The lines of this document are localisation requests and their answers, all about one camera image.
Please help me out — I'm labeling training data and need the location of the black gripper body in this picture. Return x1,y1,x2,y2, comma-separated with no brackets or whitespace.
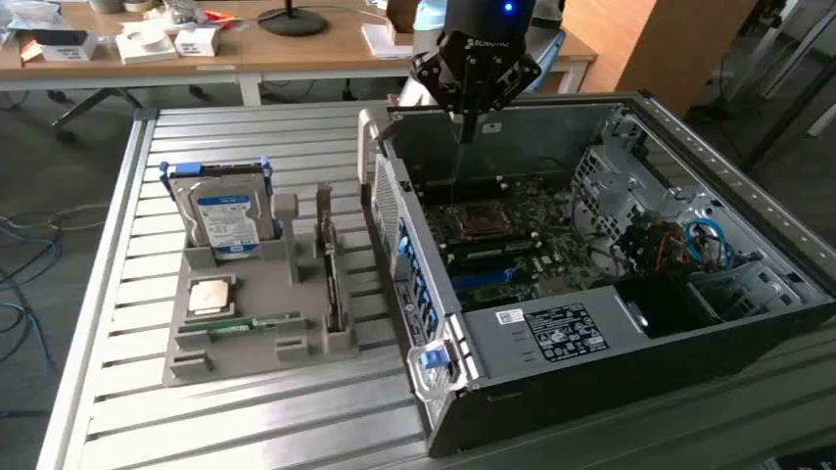
435,0,537,68

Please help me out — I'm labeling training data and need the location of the graphics card with metal bracket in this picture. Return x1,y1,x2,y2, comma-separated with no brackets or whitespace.
315,180,353,335

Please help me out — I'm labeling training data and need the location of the white paper stack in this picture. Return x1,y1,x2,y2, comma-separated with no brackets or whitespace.
360,23,415,61

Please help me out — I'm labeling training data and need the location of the brown cardboard box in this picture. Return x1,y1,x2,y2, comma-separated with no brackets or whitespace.
384,0,419,34

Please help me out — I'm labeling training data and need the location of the black lamp base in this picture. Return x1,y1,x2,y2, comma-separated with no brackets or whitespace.
256,0,328,37

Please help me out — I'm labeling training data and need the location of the CPU socket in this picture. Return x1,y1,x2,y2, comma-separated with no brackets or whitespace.
456,200,517,241

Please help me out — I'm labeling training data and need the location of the wooden cabinet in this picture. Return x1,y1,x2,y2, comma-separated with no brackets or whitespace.
560,0,763,118

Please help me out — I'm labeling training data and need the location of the wooden desk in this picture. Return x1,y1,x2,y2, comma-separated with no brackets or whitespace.
0,0,600,107

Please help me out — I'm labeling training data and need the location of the orange paper item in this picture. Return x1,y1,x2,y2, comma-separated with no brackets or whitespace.
200,9,244,31

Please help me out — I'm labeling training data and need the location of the installed dark RAM stick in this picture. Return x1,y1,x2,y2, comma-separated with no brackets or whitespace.
448,247,535,265

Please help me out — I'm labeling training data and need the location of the green motherboard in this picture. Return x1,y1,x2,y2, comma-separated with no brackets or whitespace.
417,175,621,312

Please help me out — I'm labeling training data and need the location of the small white labelled box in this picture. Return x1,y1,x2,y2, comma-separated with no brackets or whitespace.
173,27,221,58

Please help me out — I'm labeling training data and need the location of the blue expansion slot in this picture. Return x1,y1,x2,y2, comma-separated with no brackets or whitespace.
451,267,521,291

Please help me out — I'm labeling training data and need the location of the hard disk in blue caddy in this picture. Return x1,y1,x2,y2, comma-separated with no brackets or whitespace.
160,156,276,261

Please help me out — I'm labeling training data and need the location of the white flat box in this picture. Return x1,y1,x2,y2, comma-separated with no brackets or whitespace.
115,23,179,66

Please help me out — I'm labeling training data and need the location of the white tape roll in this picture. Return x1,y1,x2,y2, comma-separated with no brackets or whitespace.
127,29,171,53

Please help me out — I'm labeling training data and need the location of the grey parts rack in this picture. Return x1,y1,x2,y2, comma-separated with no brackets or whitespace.
161,192,361,388

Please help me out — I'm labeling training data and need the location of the grey power supply unit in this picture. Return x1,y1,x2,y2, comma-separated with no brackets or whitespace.
460,285,655,381

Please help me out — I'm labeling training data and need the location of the silver CPU chip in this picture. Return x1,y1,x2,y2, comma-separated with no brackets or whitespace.
187,279,235,317

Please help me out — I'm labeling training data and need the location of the black and white box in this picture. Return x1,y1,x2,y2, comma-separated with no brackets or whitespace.
31,28,99,63

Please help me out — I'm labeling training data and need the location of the blue case latch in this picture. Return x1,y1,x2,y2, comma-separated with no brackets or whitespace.
417,345,453,371

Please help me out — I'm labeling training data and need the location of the green RAM stick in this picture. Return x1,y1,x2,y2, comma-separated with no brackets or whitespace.
179,312,305,337

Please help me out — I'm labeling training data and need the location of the clear plastic bag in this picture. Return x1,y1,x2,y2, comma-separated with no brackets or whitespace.
0,0,71,31

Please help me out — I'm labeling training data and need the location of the black open PC case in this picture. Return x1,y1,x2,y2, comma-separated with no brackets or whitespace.
356,88,836,459

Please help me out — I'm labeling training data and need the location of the orange wire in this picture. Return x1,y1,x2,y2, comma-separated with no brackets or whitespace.
655,228,688,271

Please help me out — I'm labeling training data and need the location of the blue wire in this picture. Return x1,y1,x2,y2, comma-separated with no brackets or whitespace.
680,217,735,271

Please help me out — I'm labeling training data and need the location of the white floor cable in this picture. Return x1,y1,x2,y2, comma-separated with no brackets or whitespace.
0,203,111,232

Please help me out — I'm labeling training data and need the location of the blue floor cable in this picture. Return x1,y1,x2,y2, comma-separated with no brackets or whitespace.
0,222,64,417

